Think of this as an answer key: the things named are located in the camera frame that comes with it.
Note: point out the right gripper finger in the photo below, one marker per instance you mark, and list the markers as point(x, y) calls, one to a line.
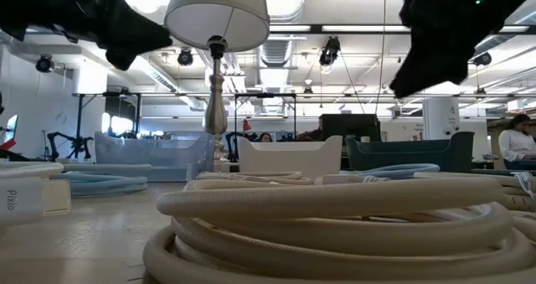
point(416, 64)
point(444, 72)

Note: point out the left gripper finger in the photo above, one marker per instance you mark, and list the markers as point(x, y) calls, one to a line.
point(155, 41)
point(146, 25)

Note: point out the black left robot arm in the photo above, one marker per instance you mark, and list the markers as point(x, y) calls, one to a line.
point(33, 7)

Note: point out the black ceiling spotlight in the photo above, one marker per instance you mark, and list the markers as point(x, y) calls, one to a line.
point(482, 59)
point(185, 57)
point(44, 63)
point(331, 49)

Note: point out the white round column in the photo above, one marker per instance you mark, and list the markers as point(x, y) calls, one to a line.
point(439, 116)

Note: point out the white shade silver table lamp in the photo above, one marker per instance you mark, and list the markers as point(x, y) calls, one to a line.
point(218, 11)

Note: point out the dark teal storage bin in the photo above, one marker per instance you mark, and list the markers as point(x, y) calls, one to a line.
point(410, 156)

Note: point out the black computer monitor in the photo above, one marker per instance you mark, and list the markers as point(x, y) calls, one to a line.
point(352, 127)

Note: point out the person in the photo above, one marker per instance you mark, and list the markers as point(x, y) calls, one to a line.
point(265, 137)
point(312, 134)
point(517, 143)

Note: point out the translucent grey storage bin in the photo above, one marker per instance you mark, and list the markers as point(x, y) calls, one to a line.
point(146, 154)

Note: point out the background monitor screen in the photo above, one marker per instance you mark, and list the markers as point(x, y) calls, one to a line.
point(11, 127)

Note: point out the white storage bin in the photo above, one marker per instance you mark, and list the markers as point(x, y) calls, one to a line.
point(289, 160)

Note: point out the black background rig frame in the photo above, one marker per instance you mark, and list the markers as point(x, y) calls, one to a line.
point(79, 116)

